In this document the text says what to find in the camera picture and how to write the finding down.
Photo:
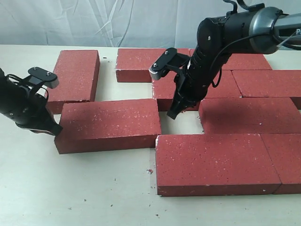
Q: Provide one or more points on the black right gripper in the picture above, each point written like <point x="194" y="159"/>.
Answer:
<point x="189" y="91"/>

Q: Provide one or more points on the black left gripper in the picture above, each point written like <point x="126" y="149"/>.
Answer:
<point x="26" y="110"/>

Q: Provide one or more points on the red brick top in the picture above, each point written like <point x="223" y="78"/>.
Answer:
<point x="108" y="125"/>

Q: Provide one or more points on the red brick bottom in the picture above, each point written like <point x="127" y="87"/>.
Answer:
<point x="77" y="72"/>

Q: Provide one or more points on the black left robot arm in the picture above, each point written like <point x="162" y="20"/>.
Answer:
<point x="21" y="81"/>

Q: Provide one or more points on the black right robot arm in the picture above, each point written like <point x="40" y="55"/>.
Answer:
<point x="218" y="38"/>

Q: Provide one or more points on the red brick front left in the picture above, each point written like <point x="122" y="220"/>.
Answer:
<point x="214" y="165"/>

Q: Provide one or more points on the red brick back left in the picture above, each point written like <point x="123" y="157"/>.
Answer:
<point x="133" y="63"/>

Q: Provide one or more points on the red brick back right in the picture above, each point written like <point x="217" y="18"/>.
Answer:
<point x="247" y="62"/>

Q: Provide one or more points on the red brick second row right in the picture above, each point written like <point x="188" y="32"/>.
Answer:
<point x="268" y="83"/>

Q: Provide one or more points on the red brick third row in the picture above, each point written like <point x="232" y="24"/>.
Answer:
<point x="261" y="115"/>

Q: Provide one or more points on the red brick front right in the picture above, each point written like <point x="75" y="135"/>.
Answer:
<point x="285" y="153"/>

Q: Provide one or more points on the white backdrop sheet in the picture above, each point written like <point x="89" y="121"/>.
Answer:
<point x="106" y="23"/>

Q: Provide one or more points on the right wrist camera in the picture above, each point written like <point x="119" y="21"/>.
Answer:
<point x="170" y="60"/>

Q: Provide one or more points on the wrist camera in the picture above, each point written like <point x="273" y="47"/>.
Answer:
<point x="170" y="60"/>
<point x="41" y="76"/>

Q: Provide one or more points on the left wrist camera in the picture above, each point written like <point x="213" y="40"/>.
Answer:
<point x="41" y="76"/>

